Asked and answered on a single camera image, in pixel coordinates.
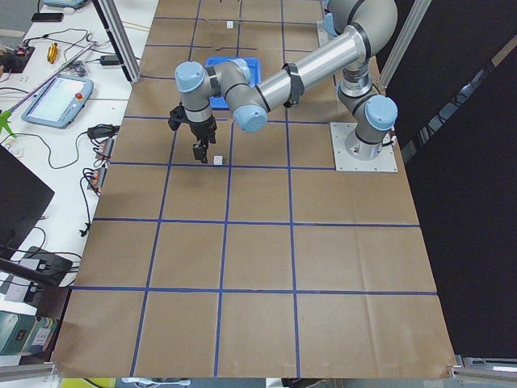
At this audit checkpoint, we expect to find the blue plastic tray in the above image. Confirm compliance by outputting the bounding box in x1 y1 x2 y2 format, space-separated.
204 57 262 110

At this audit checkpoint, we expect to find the black power adapter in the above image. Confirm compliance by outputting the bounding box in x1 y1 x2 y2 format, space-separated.
99 55 120 66

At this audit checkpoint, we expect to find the brown paper table cover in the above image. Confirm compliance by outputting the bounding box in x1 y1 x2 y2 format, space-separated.
53 1 454 379

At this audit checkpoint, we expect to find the blue teach pendant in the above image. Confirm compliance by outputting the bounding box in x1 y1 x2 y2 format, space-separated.
21 75 94 129

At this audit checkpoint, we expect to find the gold metal cylinder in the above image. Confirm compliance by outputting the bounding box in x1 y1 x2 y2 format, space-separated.
47 43 59 64

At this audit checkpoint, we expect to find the black monitor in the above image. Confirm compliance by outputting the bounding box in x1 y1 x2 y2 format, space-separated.
0 147 54 259

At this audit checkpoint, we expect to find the black smartphone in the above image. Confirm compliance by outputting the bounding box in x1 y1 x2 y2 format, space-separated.
32 12 64 23

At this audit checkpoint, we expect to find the aluminium frame post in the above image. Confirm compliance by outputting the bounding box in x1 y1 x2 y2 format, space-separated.
92 0 141 84

